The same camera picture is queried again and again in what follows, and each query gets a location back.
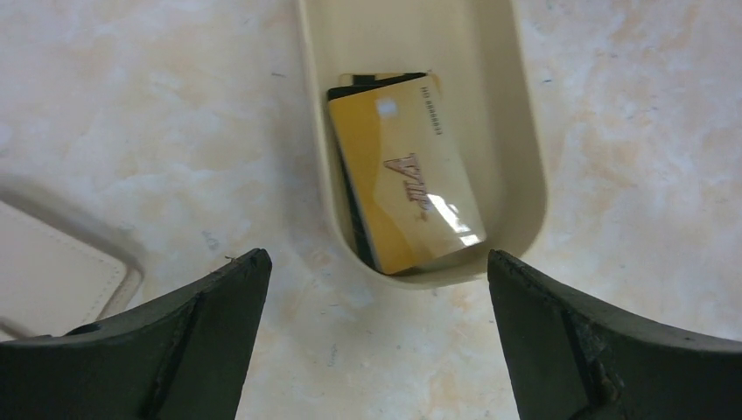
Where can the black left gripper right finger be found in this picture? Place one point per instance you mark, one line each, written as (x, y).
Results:
(570, 355)

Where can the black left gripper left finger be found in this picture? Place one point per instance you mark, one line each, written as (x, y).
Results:
(184, 355)

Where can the gold VIP card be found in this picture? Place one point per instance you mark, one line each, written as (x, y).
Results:
(417, 199)

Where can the black card in tray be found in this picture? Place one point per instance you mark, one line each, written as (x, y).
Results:
(353, 84)

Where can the beige oval tray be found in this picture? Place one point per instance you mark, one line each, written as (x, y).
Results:
(474, 49)

